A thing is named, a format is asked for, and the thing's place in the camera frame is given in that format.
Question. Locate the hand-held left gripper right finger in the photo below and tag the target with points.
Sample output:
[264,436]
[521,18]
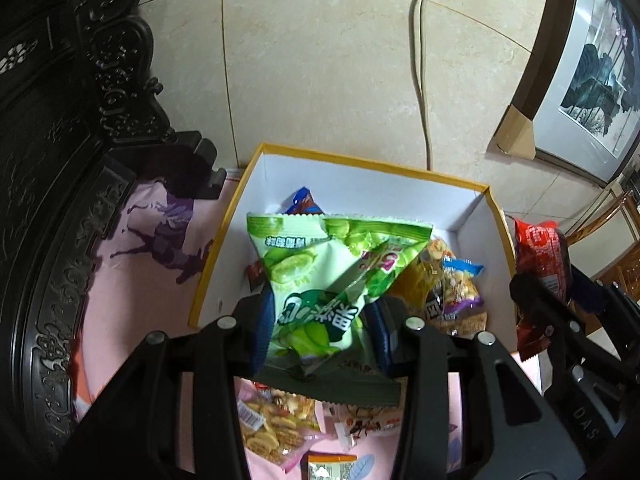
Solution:
[382,345]

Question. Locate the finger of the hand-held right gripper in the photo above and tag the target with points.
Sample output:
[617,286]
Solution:
[590,292]
[545,310]

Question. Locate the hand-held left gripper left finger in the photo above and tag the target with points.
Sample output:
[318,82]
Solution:
[262,335]

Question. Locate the green lime snack packet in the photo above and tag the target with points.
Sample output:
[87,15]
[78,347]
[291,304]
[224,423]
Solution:
[300,270]

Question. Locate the yellow cardboard box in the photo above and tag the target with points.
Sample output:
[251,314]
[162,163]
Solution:
[350,185]

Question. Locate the brown wooden chair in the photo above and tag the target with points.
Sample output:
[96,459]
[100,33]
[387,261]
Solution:
[620,260]

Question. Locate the dark red snack packet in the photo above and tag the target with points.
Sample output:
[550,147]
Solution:
[255,275]

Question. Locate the golden yellow snack packet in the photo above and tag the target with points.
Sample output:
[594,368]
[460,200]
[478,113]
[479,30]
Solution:
[415,280]

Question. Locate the white cartoon snack packet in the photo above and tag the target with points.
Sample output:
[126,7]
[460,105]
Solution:
[370,420]

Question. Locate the blue purple peanut packet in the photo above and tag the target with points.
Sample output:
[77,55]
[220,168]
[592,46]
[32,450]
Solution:
[460,290]

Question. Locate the clear pink cracker packet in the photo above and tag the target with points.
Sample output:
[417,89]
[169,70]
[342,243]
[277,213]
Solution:
[272,425]

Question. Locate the pink printed blanket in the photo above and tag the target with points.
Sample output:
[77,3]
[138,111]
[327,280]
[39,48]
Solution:
[150,270]

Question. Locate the small orange-edged snack packet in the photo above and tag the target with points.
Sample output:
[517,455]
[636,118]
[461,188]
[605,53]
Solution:
[330,467]

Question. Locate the blue snack packet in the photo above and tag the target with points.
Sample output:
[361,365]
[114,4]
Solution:
[302,202]

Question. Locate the cardboard corner protector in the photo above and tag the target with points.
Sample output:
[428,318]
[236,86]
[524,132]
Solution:
[517,135]

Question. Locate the framed ink painting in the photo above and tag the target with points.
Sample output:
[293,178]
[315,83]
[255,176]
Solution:
[595,75]

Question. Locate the dark carved wooden headboard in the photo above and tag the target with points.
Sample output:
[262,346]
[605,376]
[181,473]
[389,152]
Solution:
[50,160]

